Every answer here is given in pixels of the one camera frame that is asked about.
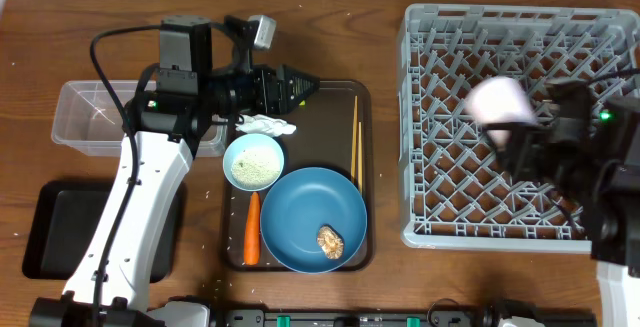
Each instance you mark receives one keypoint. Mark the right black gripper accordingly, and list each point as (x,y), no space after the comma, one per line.
(519,155)

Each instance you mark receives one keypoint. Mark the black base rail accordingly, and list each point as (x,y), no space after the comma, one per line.
(442,313)

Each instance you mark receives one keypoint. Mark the right wooden chopstick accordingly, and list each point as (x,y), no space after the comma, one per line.
(360,159)

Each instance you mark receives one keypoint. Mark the white rice pile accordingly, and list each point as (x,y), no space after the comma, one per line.
(255,168)

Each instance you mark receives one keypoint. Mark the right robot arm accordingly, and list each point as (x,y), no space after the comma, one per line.
(593,161)

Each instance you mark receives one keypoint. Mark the light blue bowl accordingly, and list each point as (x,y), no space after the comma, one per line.
(245,142)

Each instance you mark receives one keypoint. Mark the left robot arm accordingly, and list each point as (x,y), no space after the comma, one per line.
(204,76)

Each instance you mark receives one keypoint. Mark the blue plate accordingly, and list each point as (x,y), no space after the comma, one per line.
(299,205)

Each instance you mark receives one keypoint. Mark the orange carrot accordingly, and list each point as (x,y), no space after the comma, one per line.
(252,242)

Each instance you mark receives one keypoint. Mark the left wooden chopstick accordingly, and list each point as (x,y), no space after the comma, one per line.
(353,166)

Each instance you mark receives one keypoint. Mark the white tissue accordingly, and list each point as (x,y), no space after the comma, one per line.
(262,124)

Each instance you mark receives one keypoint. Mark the brown serving tray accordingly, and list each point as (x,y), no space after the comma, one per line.
(322,139)

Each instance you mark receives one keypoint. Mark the brown mushroom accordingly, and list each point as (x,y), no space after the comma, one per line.
(330,242)

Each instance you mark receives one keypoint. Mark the clear plastic bin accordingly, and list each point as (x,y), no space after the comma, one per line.
(87,120)

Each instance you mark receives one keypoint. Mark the wooden chopstick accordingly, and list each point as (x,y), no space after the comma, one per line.
(353,166)
(360,159)

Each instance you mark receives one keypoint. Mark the black waste tray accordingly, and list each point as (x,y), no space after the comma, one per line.
(66,216)

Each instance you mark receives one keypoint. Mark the grey dishwasher rack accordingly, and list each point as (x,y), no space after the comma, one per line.
(452,194)

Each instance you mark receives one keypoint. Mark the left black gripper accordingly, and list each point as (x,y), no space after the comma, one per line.
(280,89)

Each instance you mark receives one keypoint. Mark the pink cup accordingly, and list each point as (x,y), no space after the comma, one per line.
(499,100)

